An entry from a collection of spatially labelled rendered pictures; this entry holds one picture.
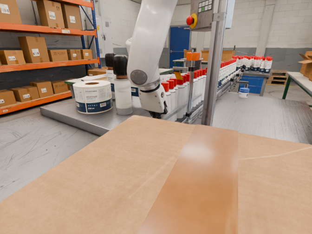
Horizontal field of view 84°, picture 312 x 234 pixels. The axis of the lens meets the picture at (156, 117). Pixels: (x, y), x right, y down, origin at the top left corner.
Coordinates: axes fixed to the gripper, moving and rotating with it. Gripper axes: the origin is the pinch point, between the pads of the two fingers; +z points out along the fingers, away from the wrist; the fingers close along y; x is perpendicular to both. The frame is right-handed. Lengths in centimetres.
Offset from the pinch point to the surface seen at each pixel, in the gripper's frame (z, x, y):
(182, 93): -0.1, -19.8, -2.5
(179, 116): 10.6, -15.5, -2.2
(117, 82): -7.7, -10.5, 27.3
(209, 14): -29.1, -34.2, -10.7
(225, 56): 191, -526, 82
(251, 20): 149, -770, 47
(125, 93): -1.9, -10.3, 24.6
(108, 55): -9, -39, 59
